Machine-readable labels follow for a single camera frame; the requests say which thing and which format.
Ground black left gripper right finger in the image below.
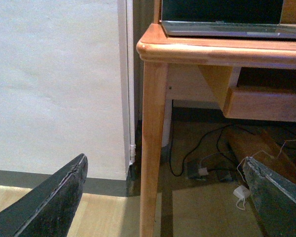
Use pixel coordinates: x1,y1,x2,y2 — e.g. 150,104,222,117
243,157,296,237

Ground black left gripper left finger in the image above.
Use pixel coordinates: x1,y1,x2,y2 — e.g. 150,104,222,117
0,154,88,237

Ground white power adapter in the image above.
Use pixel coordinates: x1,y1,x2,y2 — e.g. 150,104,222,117
233,185,250,199

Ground power strip on floor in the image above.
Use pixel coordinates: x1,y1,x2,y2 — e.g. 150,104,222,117
184,160,235,182

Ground wooden desk drawer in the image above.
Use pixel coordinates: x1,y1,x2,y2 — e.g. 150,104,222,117
222,87,296,122

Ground wooden desk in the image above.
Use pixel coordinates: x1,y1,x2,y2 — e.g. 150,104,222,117
137,0,296,237

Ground grey open laptop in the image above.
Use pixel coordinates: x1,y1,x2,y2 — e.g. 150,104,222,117
161,0,296,40

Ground white thin cable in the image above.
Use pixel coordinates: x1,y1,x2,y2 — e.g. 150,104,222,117
236,138,296,183

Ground black floor cable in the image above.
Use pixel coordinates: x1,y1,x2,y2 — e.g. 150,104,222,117
169,123,240,177

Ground white wall conduit pipe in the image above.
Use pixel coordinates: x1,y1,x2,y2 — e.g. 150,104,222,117
125,0,136,166

